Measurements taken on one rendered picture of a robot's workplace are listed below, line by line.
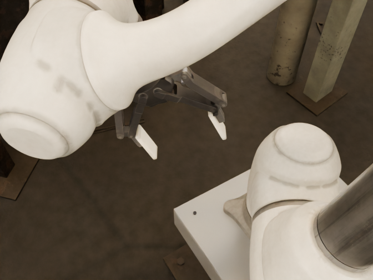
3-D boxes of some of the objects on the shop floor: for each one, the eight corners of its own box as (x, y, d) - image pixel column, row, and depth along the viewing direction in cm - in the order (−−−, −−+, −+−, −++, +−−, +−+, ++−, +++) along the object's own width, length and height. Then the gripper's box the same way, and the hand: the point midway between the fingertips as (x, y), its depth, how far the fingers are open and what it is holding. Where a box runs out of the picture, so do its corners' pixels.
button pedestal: (281, 96, 175) (319, -49, 126) (321, 69, 184) (370, -76, 135) (312, 120, 168) (365, -24, 118) (351, 90, 177) (416, -54, 127)
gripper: (56, 103, 65) (127, 176, 81) (211, 48, 58) (257, 141, 73) (64, 69, 70) (130, 145, 85) (208, 14, 63) (252, 108, 78)
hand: (186, 140), depth 78 cm, fingers open, 13 cm apart
